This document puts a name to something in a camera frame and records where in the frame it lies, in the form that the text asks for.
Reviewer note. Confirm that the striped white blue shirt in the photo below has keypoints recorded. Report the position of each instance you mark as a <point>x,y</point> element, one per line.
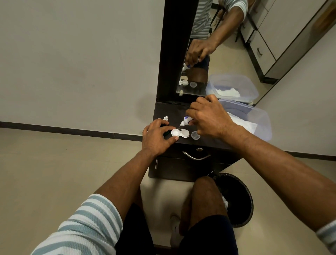
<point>78,228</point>

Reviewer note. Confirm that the person's left hand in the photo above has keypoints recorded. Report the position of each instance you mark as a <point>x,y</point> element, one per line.
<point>153,140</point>

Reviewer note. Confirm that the person's right fingers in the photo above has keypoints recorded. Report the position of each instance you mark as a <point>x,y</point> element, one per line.
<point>195,109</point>

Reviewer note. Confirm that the person's left forearm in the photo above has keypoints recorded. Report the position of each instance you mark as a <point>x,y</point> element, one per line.
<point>126,184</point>

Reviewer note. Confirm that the person's right leg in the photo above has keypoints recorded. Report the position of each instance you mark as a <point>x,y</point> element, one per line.
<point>204,199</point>

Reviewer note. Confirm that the white solution bottle blue label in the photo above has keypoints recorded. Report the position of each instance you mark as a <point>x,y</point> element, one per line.
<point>186,120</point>

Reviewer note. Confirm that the crumpled white tissue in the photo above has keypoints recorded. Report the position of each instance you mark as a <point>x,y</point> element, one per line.
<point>225,202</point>

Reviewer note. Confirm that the white tissue paper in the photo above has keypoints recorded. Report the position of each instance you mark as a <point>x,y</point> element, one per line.
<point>244,123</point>

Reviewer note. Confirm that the dark wooden dresser cabinet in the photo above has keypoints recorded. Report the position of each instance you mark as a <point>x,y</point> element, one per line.
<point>183,165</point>

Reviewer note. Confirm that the clear plastic storage container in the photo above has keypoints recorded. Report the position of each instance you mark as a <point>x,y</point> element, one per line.
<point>258,118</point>

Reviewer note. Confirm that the person's right hand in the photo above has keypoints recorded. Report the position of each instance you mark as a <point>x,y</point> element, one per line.
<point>212,119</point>

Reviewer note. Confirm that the white contact lens case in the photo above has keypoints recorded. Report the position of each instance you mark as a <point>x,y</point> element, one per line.
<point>181,133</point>

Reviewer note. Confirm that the person's right forearm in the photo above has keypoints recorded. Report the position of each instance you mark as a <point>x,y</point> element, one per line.
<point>283,178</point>

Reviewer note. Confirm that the black shorts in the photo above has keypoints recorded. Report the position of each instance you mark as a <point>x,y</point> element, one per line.
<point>210,236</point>

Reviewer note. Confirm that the black waste bin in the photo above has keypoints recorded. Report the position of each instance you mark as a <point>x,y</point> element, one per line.
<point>236,194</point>

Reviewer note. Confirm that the white shoe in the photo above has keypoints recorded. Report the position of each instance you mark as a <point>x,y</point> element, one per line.
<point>175,231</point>

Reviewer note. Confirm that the clear plastic bottle cap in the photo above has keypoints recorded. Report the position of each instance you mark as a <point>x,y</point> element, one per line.
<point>195,135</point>

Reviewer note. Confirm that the dark framed mirror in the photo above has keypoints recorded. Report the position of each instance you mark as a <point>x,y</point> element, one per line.
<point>175,47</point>

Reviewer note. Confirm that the person's left thumb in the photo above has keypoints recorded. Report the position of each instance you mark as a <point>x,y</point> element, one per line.
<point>170,141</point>

